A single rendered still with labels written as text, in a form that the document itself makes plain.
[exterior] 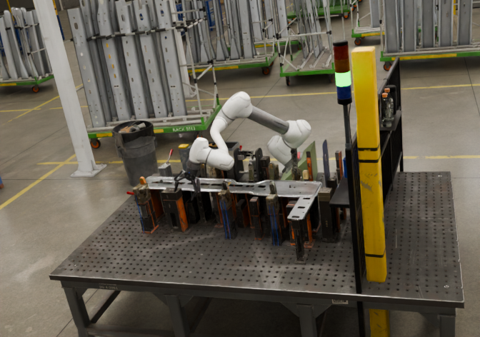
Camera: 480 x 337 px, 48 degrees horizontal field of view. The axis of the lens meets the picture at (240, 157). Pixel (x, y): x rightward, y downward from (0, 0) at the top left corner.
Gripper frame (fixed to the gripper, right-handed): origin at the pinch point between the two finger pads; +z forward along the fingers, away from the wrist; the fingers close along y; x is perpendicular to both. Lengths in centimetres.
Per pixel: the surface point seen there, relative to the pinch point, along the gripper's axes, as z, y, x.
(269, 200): -23, -56, 0
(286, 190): -27, -60, -19
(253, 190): -16.8, -39.7, -19.1
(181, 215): 21.9, 0.5, -11.8
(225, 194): -11.2, -25.8, -4.7
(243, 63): 43, 225, -724
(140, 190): 15.4, 33.0, -4.5
